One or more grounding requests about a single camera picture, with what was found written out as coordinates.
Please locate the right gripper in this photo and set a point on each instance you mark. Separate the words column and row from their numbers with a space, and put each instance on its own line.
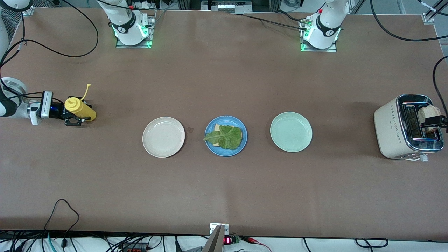
column 58, row 111

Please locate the yellow squeeze bottle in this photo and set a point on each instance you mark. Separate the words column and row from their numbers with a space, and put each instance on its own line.
column 82, row 110

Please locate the toasted bread slice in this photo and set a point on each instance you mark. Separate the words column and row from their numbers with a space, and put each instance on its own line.
column 217, row 128
column 428, row 111

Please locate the green lettuce leaf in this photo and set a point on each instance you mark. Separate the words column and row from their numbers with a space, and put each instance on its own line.
column 227, row 137

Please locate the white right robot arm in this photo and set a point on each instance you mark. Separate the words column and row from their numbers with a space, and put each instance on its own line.
column 122, row 21

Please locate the beige plate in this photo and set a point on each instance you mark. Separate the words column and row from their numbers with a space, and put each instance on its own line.
column 163, row 137

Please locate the green plate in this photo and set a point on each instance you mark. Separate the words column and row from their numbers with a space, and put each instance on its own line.
column 291, row 132

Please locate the blue plate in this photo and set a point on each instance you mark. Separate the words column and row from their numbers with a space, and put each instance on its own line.
column 226, row 153

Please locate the cream and chrome toaster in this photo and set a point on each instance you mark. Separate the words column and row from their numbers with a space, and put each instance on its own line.
column 388, row 133

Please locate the grey mesh fabric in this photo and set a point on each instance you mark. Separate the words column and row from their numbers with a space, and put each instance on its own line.
column 14, row 21

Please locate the grey device with white lights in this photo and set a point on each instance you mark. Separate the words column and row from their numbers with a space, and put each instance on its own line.
column 225, row 6

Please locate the red LED display module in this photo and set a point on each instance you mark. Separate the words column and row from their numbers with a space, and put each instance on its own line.
column 227, row 240

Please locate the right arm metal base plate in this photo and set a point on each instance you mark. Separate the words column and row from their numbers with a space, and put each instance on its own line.
column 151, row 31

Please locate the aluminium corner bracket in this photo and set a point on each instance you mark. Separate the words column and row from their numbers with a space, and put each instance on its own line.
column 432, row 14
column 29, row 12

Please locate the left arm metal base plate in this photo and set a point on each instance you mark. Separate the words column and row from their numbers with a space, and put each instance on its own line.
column 332, row 49

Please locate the white mount bracket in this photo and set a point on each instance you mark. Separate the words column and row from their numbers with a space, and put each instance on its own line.
column 213, row 227

